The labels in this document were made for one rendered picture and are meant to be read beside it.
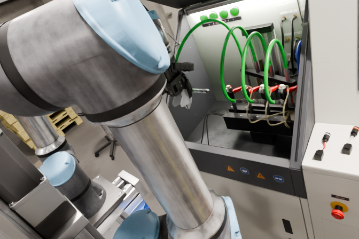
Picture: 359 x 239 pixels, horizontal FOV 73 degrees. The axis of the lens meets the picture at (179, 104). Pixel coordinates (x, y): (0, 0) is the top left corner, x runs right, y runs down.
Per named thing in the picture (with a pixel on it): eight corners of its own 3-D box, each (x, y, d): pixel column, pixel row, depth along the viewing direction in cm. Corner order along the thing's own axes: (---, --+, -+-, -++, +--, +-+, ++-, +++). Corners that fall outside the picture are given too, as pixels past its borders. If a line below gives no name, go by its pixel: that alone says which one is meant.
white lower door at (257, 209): (209, 233, 166) (171, 165, 133) (211, 230, 167) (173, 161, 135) (316, 282, 123) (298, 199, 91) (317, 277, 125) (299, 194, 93)
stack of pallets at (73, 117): (17, 140, 478) (-19, 100, 432) (59, 112, 525) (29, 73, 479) (36, 158, 383) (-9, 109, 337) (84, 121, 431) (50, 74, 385)
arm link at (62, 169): (61, 207, 83) (36, 182, 77) (57, 187, 94) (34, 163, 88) (92, 184, 87) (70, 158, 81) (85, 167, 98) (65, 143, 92)
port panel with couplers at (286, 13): (285, 71, 119) (273, 8, 104) (287, 67, 121) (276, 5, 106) (314, 69, 110) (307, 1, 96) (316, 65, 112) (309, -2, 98)
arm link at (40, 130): (54, 188, 92) (-45, 53, 69) (51, 170, 105) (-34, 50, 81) (84, 170, 97) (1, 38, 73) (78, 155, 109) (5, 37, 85)
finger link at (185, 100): (181, 116, 88) (172, 95, 83) (190, 106, 91) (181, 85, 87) (188, 117, 86) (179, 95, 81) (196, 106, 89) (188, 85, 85)
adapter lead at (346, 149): (350, 155, 77) (349, 150, 76) (342, 153, 78) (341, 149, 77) (360, 130, 83) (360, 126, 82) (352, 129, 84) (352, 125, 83)
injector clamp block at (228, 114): (231, 138, 126) (222, 116, 119) (238, 126, 132) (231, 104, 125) (301, 149, 104) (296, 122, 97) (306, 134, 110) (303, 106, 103)
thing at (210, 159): (173, 164, 133) (162, 143, 125) (178, 158, 135) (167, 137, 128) (295, 196, 92) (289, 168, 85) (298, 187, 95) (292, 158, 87)
